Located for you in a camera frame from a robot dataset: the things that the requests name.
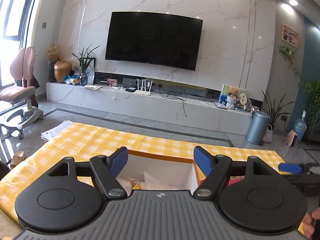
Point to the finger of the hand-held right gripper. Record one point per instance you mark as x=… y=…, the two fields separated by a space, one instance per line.
x=288 y=168

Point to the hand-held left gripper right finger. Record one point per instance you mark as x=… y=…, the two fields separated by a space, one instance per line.
x=203 y=162

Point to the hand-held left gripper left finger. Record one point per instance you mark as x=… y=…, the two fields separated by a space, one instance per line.
x=119 y=161

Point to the snack packet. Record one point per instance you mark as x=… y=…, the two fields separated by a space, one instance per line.
x=134 y=183

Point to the white towel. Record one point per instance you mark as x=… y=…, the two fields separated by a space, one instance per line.
x=152 y=181

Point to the orange cardboard box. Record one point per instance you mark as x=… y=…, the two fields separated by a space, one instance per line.
x=162 y=166

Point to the person's right hand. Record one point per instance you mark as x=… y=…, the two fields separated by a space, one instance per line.
x=312 y=223

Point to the pink stool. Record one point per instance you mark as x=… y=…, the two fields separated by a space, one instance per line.
x=291 y=138

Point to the red box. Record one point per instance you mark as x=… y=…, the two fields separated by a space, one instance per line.
x=236 y=180

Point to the pink woven basket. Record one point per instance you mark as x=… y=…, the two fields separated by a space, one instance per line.
x=268 y=135

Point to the blue water jug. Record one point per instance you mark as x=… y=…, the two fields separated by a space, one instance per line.
x=300 y=128

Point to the yellow checkered tablecloth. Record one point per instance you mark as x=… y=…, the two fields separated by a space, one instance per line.
x=75 y=140

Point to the grey-blue trash can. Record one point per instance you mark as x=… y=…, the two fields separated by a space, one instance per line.
x=257 y=128

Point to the long-leaf potted plant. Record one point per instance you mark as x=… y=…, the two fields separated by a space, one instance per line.
x=276 y=110

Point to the marble television cabinet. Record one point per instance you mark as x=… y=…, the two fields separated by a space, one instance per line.
x=150 y=107

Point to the stack of papers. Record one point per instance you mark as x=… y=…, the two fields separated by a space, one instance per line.
x=56 y=131

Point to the green picture board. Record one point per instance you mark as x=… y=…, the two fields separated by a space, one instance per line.
x=223 y=95

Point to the small black box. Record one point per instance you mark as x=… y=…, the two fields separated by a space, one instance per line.
x=130 y=89

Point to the white router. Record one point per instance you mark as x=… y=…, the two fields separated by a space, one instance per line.
x=143 y=92

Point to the bushy green plant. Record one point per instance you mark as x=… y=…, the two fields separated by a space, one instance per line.
x=313 y=100

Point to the round white ornament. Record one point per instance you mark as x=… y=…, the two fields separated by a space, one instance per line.
x=242 y=100

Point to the teddy bear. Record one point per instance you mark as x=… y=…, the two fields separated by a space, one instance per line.
x=233 y=95

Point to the loose papers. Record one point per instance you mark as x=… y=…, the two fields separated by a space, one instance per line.
x=93 y=87

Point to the pink photo card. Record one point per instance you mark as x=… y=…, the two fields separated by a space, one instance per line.
x=112 y=82

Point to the white plastic bag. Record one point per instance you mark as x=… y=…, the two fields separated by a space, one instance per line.
x=90 y=76

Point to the blue snack bags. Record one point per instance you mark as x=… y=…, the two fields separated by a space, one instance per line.
x=72 y=80

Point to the beige slippers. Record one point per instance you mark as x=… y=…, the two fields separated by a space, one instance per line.
x=17 y=158

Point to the green plant in glass vase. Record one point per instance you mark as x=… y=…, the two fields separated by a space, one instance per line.
x=85 y=65

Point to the golden pumpkin jar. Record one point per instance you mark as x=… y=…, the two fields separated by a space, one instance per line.
x=62 y=71

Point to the hanging vine plant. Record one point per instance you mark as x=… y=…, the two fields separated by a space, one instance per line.
x=290 y=57

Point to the pink desk chair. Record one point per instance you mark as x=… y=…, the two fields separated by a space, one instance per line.
x=18 y=92

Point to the dried flower bouquet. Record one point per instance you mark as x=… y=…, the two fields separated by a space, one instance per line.
x=53 y=52

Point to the black wall television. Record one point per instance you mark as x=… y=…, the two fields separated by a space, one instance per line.
x=153 y=40

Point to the framed wall picture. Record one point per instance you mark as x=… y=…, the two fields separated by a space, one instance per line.
x=290 y=36

